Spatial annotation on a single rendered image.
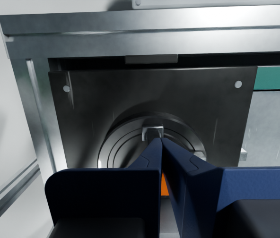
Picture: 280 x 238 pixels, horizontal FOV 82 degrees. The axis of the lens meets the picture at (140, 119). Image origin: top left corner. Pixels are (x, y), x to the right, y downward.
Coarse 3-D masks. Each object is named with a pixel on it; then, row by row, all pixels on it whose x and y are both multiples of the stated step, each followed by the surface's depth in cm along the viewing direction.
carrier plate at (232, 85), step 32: (64, 96) 19; (96, 96) 19; (128, 96) 19; (160, 96) 19; (192, 96) 19; (224, 96) 19; (64, 128) 21; (96, 128) 21; (224, 128) 20; (96, 160) 22; (224, 160) 22
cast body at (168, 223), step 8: (168, 200) 13; (160, 208) 12; (168, 208) 12; (160, 216) 12; (168, 216) 12; (160, 224) 11; (168, 224) 11; (176, 224) 11; (160, 232) 11; (168, 232) 11; (176, 232) 11
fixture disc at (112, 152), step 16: (144, 112) 20; (160, 112) 19; (112, 128) 20; (128, 128) 19; (176, 128) 18; (192, 128) 19; (112, 144) 19; (128, 144) 19; (144, 144) 19; (192, 144) 19; (112, 160) 20; (128, 160) 20
